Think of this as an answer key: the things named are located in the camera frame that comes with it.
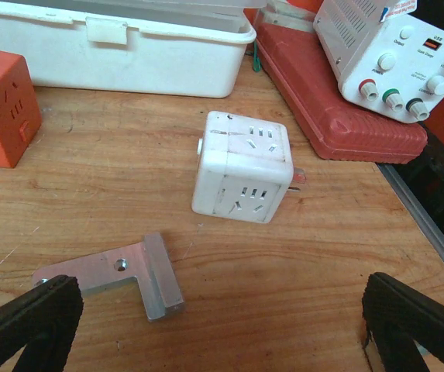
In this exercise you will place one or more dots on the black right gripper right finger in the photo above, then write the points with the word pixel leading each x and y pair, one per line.
pixel 398 319

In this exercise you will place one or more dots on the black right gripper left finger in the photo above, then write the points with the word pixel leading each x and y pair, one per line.
pixel 42 323

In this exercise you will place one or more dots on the red plastic tool case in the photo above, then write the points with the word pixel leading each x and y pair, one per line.
pixel 293 57

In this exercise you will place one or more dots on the white cube power socket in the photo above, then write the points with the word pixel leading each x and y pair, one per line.
pixel 245 168

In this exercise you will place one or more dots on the orange cube power socket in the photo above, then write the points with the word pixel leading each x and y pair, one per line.
pixel 20 116

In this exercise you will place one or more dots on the white bench power supply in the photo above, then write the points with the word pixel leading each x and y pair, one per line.
pixel 387 56

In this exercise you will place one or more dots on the white plastic storage box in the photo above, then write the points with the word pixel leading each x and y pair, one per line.
pixel 192 48

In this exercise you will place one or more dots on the aluminium L bracket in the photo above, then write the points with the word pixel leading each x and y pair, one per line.
pixel 146 262

